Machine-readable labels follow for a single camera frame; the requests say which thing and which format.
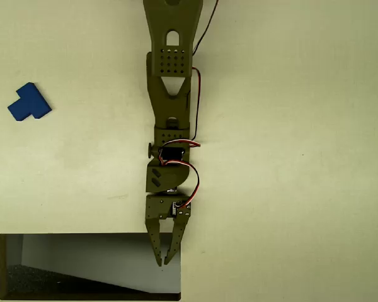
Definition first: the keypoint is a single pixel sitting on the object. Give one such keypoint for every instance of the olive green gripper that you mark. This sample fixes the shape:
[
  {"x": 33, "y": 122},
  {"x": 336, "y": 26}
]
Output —
[{"x": 159, "y": 209}]

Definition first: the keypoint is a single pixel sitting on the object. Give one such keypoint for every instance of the blue T-shaped block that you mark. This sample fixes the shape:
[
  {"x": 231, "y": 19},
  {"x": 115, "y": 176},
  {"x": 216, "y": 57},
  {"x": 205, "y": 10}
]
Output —
[{"x": 31, "y": 102}]

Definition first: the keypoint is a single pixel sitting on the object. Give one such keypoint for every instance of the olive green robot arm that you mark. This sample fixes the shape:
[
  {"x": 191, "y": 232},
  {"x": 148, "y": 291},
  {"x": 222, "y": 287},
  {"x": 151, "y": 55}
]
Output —
[{"x": 170, "y": 104}]

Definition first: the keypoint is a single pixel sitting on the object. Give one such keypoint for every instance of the rectangular bin opening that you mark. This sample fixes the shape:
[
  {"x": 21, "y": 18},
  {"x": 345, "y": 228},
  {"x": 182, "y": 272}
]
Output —
[{"x": 82, "y": 258}]

